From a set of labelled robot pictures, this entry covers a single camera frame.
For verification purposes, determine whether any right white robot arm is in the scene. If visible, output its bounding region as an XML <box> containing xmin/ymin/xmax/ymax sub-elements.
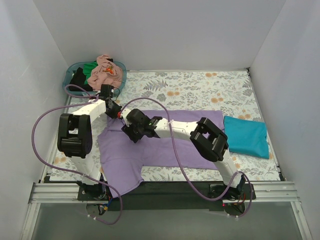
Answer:
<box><xmin>117</xmin><ymin>108</ymin><xmax>246</xmax><ymax>199</ymax></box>

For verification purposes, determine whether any folded teal t shirt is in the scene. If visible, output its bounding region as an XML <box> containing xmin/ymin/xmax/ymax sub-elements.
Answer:
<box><xmin>224</xmin><ymin>116</ymin><xmax>269</xmax><ymax>159</ymax></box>

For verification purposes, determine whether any aluminium frame rail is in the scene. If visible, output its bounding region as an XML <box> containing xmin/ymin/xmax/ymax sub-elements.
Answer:
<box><xmin>21</xmin><ymin>181</ymin><xmax>313</xmax><ymax>240</ymax></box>

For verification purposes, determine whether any black shirt in basket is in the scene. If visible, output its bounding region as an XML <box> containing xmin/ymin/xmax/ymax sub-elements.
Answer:
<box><xmin>69</xmin><ymin>67</ymin><xmax>93</xmax><ymax>92</ymax></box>

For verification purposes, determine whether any teal plastic laundry basket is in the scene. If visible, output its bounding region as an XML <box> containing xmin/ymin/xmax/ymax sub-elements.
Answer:
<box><xmin>62</xmin><ymin>61</ymin><xmax>127</xmax><ymax>98</ymax></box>

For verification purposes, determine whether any pink crumpled shirt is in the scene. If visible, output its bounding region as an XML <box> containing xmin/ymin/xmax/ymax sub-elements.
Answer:
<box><xmin>87</xmin><ymin>54</ymin><xmax>124</xmax><ymax>91</ymax></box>

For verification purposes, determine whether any purple t shirt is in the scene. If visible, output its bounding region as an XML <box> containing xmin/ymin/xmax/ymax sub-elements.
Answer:
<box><xmin>97</xmin><ymin>110</ymin><xmax>225</xmax><ymax>196</ymax></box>

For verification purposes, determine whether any floral patterned table mat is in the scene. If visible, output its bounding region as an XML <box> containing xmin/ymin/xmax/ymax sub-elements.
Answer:
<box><xmin>47</xmin><ymin>70</ymin><xmax>281</xmax><ymax>182</ymax></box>

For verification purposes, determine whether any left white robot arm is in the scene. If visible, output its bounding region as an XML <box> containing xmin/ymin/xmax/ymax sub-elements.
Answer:
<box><xmin>57</xmin><ymin>84</ymin><xmax>122</xmax><ymax>200</ymax></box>

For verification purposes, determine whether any green shirt in basket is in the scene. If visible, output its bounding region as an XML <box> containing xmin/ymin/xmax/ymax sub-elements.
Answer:
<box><xmin>82</xmin><ymin>61</ymin><xmax>98</xmax><ymax>85</ymax></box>

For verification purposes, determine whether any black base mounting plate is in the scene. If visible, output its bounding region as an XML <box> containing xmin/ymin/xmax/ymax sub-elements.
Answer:
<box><xmin>77</xmin><ymin>181</ymin><xmax>256</xmax><ymax>214</ymax></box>

